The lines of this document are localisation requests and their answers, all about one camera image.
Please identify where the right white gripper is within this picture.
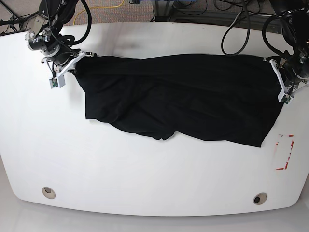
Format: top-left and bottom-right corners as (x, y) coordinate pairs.
(41, 49), (98, 79)

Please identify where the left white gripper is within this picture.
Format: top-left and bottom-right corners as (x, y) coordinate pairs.
(263, 57), (309, 97)

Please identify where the black T-shirt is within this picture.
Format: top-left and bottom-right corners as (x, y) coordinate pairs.
(75, 54), (283, 147)

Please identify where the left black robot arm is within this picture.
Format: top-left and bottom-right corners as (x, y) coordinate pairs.
(262, 0), (309, 102)

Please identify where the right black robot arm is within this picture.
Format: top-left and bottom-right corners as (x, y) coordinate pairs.
(25, 0), (92, 80)

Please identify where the red tape rectangle marker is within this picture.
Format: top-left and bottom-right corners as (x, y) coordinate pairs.
(274, 134), (294, 171)

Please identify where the black tripod stand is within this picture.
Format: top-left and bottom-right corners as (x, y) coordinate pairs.
(0, 0), (38, 35)

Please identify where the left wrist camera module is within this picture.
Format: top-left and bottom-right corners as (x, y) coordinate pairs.
(278, 93), (294, 105)

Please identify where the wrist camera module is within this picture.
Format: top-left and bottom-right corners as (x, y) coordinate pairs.
(278, 93), (294, 105)
(49, 76), (65, 89)

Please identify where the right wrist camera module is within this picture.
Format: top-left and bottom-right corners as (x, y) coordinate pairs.
(49, 76), (65, 89)

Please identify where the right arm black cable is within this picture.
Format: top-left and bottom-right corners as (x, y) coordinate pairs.
(60, 0), (94, 48)

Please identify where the yellow cable on floor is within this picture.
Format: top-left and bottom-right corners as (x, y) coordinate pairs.
(73, 0), (125, 25)

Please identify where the right table cable grommet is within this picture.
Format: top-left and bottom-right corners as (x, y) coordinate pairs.
(253, 193), (267, 205)

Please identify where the table cable grommet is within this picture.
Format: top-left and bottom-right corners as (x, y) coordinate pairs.
(42, 187), (56, 200)
(253, 193), (267, 205)

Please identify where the left table cable grommet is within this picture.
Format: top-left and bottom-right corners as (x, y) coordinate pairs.
(42, 187), (56, 200)

